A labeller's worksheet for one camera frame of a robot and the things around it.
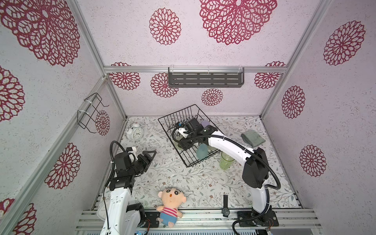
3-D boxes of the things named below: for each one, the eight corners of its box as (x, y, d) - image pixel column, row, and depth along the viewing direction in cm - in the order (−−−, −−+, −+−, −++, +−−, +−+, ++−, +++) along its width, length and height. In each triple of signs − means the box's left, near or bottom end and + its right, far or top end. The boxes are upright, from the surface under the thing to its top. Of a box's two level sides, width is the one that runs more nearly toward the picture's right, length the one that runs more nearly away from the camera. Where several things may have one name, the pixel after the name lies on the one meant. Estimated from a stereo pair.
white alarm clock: (130, 141, 107) (124, 131, 98) (140, 132, 113) (135, 121, 103) (135, 145, 106) (130, 134, 96) (145, 135, 111) (141, 124, 101)
